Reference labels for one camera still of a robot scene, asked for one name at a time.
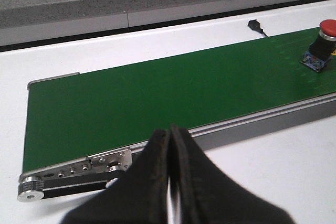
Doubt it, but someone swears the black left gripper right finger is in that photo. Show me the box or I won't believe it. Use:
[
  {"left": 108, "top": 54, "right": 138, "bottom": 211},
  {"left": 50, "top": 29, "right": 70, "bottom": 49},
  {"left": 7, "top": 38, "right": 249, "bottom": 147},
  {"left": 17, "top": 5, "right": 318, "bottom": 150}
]
[{"left": 170, "top": 125, "right": 293, "bottom": 223}]

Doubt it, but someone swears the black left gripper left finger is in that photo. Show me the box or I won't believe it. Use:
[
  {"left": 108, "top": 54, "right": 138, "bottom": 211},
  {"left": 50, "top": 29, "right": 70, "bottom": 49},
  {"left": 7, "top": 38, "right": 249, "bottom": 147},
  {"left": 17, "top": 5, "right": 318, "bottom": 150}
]
[{"left": 61, "top": 130, "right": 170, "bottom": 223}]

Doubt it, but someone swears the red mushroom push button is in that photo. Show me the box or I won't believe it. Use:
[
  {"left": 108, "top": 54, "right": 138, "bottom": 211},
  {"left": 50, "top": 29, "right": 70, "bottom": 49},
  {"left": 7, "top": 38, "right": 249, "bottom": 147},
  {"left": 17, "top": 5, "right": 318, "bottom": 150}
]
[{"left": 300, "top": 19, "right": 335, "bottom": 72}]

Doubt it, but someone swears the green conveyor belt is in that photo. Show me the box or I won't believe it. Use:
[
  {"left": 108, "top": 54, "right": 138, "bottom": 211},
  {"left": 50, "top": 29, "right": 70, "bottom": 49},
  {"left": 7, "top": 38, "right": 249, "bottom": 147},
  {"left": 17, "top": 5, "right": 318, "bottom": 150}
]
[{"left": 23, "top": 28, "right": 335, "bottom": 172}]

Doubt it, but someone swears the aluminium conveyor frame rail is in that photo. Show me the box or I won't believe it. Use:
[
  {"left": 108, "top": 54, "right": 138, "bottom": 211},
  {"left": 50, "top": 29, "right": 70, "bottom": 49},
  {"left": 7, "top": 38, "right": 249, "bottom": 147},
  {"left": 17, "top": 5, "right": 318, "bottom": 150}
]
[{"left": 18, "top": 73, "right": 335, "bottom": 202}]

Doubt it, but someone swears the black cable connector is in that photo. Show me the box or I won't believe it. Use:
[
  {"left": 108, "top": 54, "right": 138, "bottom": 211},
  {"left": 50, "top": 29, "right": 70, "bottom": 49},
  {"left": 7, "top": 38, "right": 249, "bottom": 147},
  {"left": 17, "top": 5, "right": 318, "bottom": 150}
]
[{"left": 247, "top": 19, "right": 268, "bottom": 37}]

